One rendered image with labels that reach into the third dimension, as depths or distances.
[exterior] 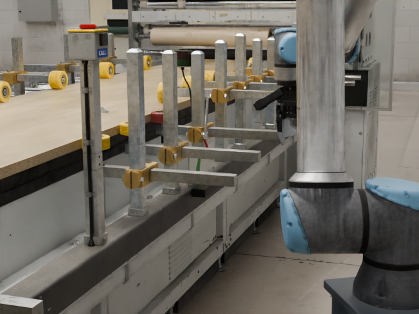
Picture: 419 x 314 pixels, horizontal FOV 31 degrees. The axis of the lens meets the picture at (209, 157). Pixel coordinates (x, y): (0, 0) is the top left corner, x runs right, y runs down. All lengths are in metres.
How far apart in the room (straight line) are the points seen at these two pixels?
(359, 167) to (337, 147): 3.07
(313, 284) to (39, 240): 1.79
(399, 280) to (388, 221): 0.14
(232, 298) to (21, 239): 1.57
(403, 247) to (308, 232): 0.22
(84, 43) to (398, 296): 0.91
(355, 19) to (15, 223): 1.02
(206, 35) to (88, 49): 3.19
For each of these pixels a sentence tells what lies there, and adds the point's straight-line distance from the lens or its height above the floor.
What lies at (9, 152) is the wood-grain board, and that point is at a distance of 2.02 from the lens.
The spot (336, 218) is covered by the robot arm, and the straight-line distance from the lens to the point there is 1.71.
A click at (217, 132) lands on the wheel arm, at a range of 2.55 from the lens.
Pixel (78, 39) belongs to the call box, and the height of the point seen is 1.20.
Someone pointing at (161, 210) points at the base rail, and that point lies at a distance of 2.17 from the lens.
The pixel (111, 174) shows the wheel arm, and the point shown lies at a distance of 2.16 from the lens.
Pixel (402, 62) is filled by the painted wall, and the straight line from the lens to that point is 11.11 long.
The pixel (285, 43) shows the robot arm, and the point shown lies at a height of 1.16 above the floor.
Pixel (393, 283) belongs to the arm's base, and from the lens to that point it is 1.78.
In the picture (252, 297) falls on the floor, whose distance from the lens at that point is 3.39.
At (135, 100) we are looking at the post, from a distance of 2.04.
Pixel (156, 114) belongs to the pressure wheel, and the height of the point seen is 0.90.
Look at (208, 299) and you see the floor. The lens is 3.36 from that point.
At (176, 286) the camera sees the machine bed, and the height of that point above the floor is 0.16.
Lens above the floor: 1.29
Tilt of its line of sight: 12 degrees down
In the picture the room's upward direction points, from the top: straight up
